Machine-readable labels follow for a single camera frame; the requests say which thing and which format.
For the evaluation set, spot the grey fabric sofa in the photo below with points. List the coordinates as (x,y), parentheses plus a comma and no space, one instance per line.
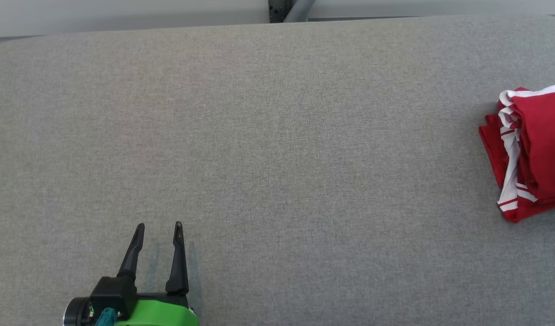
(277,158)

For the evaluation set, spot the red basketball jersey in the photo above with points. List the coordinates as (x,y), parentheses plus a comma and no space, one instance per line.
(491,145)

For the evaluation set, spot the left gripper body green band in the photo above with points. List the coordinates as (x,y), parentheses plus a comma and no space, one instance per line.
(155,314)

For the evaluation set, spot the dark metal bracket plate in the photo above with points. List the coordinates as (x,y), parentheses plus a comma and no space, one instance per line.
(277,10)

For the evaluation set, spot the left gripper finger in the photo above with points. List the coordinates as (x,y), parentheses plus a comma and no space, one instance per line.
(178,267)
(133,253)

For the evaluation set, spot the red shorts with white stripe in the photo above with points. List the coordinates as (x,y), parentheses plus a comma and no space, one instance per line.
(544,145)

